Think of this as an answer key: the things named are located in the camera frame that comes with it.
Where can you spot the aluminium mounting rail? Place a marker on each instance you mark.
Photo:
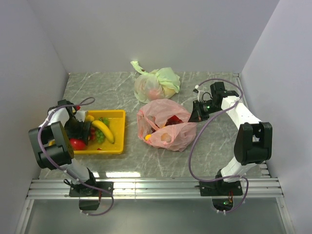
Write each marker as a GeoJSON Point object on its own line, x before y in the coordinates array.
{"type": "Point", "coordinates": [153, 188]}

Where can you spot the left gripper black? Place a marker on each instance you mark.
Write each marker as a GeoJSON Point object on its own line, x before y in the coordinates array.
{"type": "Point", "coordinates": [81, 133]}

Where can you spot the green grape bunch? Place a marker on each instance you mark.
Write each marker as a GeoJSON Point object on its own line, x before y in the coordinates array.
{"type": "Point", "coordinates": [99, 135]}

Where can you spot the yellow banana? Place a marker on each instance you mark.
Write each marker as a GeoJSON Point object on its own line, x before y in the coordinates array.
{"type": "Point", "coordinates": [104, 129]}

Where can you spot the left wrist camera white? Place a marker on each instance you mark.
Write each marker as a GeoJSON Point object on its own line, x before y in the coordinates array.
{"type": "Point", "coordinates": [80, 115]}

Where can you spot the red apple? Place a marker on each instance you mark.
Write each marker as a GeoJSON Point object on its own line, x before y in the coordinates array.
{"type": "Point", "coordinates": [78, 144]}

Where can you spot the pink plastic bag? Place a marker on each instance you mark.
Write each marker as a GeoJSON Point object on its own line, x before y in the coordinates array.
{"type": "Point", "coordinates": [174, 137]}

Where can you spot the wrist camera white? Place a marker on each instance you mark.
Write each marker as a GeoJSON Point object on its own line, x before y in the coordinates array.
{"type": "Point", "coordinates": [199, 92]}
{"type": "Point", "coordinates": [80, 115]}

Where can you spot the right side aluminium rail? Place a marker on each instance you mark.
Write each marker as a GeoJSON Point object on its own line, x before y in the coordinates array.
{"type": "Point", "coordinates": [236, 76]}

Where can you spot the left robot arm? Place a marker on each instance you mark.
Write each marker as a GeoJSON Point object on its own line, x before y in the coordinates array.
{"type": "Point", "coordinates": [53, 150]}

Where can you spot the green plastic bag with fruits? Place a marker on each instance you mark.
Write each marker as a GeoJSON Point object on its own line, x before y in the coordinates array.
{"type": "Point", "coordinates": [157, 84]}

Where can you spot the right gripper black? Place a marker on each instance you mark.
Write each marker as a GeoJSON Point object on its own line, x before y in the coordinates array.
{"type": "Point", "coordinates": [197, 115]}

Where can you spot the yellow plastic tray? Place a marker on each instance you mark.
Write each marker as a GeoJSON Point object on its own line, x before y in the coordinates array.
{"type": "Point", "coordinates": [116, 125]}

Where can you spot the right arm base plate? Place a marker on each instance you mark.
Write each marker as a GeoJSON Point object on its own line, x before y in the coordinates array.
{"type": "Point", "coordinates": [220, 188]}

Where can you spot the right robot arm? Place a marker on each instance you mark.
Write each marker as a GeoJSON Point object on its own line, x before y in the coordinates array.
{"type": "Point", "coordinates": [253, 143]}

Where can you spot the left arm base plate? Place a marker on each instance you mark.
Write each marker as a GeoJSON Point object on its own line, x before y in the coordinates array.
{"type": "Point", "coordinates": [106, 189]}

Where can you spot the purple grape bunch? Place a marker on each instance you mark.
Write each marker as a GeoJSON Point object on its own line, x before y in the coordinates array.
{"type": "Point", "coordinates": [173, 120]}

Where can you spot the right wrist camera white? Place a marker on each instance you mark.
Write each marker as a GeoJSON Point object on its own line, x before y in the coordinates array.
{"type": "Point", "coordinates": [199, 92]}

